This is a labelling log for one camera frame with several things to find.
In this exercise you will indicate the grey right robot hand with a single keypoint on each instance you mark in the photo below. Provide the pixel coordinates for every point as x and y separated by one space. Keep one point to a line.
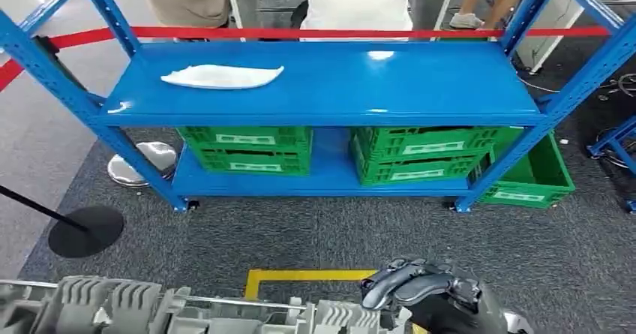
437 302

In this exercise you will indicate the large grey metal casting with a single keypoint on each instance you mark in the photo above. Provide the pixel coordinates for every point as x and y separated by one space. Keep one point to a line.
99 302

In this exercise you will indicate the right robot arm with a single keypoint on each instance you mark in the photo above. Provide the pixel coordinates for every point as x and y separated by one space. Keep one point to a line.
519 324

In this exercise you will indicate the green plastic crate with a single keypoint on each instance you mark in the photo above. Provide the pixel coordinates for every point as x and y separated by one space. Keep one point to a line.
253 165
248 137
536 182
417 172
427 143

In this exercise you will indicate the yellow floor tape corner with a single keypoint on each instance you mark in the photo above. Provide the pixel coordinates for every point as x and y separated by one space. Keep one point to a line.
298 275

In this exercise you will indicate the blue steel shelf rack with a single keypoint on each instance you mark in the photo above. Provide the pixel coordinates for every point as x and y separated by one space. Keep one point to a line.
323 83

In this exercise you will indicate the red barrier belt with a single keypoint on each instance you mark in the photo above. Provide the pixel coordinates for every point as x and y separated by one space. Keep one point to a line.
10 75
298 33

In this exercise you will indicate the white desk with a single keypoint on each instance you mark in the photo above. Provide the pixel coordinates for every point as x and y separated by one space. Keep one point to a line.
556 18

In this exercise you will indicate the white plastic part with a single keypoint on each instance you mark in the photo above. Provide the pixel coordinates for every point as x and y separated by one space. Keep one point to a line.
223 76

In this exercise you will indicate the chrome base stanchion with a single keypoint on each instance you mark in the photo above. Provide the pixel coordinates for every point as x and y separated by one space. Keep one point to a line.
144 165

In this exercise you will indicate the black stanchion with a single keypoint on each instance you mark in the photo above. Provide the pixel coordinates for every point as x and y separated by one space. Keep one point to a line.
87 232

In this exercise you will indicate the blue steel frame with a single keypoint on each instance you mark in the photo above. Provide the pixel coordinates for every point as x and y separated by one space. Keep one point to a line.
613 138

